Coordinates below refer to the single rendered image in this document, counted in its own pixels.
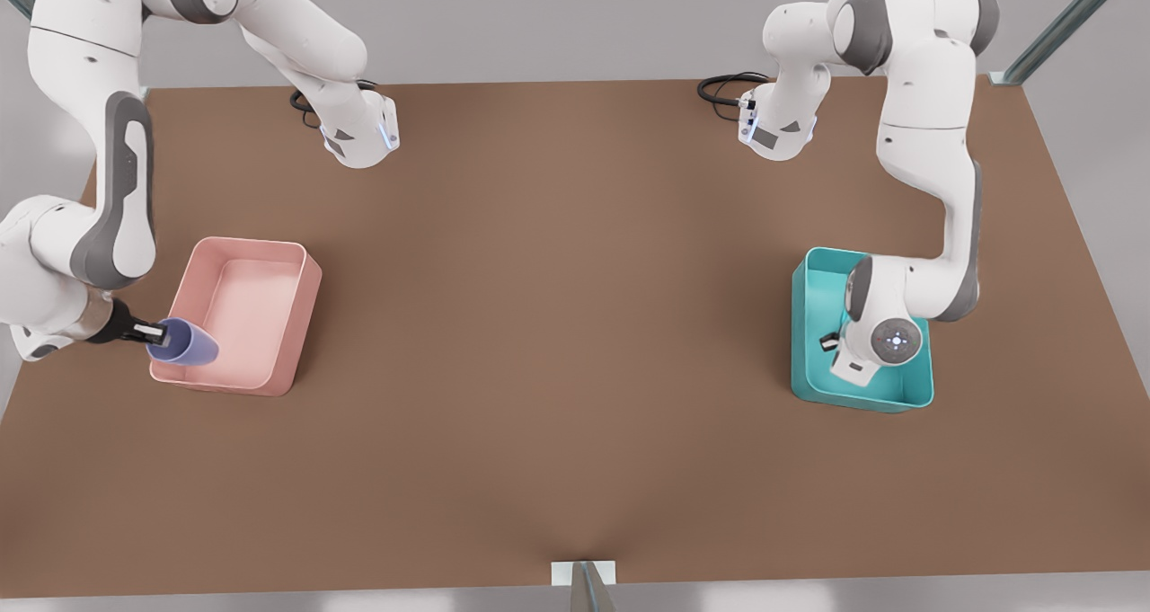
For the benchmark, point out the blue cup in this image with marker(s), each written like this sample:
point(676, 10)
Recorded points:
point(186, 341)

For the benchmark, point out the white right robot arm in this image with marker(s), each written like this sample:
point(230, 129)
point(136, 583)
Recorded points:
point(90, 82)

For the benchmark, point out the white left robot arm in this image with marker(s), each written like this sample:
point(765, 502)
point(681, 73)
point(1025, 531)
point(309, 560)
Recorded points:
point(925, 100)

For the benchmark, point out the teal box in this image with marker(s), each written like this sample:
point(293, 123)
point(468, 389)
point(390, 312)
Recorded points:
point(818, 342)

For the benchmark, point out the pink box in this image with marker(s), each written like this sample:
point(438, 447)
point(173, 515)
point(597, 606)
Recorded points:
point(243, 311)

